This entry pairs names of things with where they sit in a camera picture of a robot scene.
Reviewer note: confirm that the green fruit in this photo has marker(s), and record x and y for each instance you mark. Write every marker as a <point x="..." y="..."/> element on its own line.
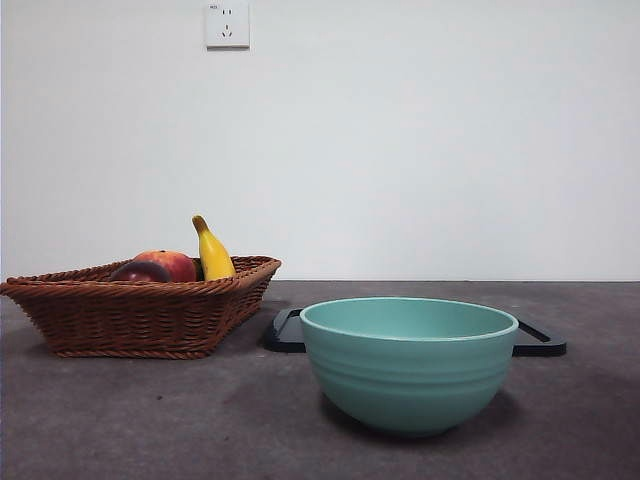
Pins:
<point x="198" y="271"/>

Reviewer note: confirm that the yellow banana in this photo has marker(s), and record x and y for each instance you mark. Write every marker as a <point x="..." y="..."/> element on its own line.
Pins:
<point x="214" y="257"/>

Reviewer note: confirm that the brown wicker basket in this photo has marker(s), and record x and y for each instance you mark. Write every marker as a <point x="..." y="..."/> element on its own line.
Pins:
<point x="130" y="320"/>

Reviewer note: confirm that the dark teal tray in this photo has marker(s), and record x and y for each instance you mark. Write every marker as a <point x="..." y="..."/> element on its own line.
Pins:
<point x="284" y="336"/>

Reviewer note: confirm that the dark red plum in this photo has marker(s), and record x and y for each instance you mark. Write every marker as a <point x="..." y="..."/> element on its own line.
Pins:
<point x="137" y="272"/>

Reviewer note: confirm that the white wall socket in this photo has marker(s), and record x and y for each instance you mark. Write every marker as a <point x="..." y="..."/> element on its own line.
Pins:
<point x="227" y="25"/>

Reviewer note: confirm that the teal bowl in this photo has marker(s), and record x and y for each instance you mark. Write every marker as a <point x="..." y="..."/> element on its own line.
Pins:
<point x="407" y="380"/>

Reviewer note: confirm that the red yellow apple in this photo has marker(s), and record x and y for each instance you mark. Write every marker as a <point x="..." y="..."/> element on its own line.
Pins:
<point x="175" y="265"/>

